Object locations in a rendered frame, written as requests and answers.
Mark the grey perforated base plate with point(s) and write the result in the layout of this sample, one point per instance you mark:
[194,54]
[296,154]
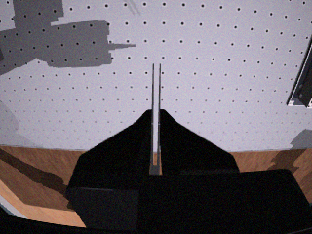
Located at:
[76,72]

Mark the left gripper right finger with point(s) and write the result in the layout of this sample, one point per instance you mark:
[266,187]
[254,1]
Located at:
[190,154]

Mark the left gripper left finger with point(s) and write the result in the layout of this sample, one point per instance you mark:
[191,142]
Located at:
[122,152]

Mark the white tube carrier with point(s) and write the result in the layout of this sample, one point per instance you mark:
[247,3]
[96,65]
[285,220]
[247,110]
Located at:
[306,99]

